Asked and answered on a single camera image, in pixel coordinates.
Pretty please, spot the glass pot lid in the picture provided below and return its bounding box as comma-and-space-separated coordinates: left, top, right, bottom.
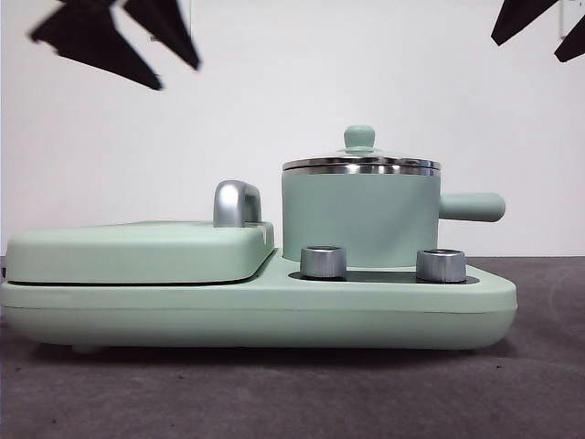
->
281, 125, 443, 178

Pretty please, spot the chrome control knob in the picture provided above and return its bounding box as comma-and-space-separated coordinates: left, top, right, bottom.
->
299, 245, 347, 279
415, 249, 467, 282

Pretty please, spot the mint green breakfast machine base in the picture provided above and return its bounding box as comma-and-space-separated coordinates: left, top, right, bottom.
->
0, 249, 518, 356

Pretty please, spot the green griddle cover, chrome handle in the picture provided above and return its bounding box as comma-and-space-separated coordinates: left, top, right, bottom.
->
4, 179, 275, 285

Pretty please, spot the mint green pot with handle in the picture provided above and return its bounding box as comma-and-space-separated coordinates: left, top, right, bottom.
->
281, 167, 506, 270

